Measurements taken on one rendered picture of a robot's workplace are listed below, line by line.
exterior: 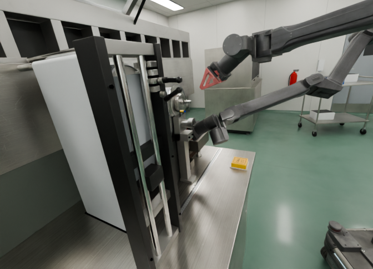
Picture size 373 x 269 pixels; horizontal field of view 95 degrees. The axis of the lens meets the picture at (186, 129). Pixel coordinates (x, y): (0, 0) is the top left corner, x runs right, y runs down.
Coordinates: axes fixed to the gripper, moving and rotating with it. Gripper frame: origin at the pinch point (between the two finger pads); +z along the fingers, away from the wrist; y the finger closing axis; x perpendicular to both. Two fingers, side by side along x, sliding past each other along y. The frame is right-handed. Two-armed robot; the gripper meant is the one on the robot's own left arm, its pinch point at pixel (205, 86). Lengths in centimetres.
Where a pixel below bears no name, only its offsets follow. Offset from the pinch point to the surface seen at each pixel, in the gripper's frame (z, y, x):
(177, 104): 11.3, -5.4, 1.4
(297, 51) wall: -65, 448, -23
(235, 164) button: 17.5, 11.3, -36.2
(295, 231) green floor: 46, 70, -131
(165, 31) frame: 14, 48, 53
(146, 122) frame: 4.4, -33.6, -2.0
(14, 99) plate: 33, -41, 31
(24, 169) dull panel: 47, -45, 14
